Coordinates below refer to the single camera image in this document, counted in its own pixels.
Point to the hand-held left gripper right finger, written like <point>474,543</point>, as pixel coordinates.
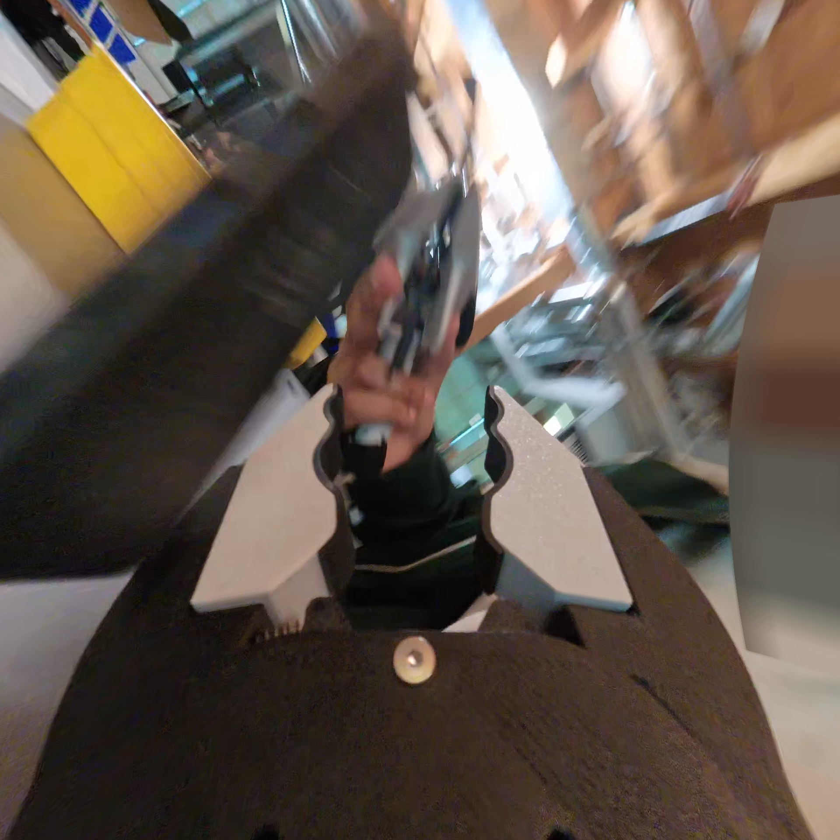
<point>558,525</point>

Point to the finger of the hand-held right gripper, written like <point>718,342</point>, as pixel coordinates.
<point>420,226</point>
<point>466,262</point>

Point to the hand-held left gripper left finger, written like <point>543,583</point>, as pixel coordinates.
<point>275,525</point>

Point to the yellow plastic bin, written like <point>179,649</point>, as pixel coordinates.
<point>111,144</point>

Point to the person's right forearm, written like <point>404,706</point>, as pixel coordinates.
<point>407,512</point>

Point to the person's right hand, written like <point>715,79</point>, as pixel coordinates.
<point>364,367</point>

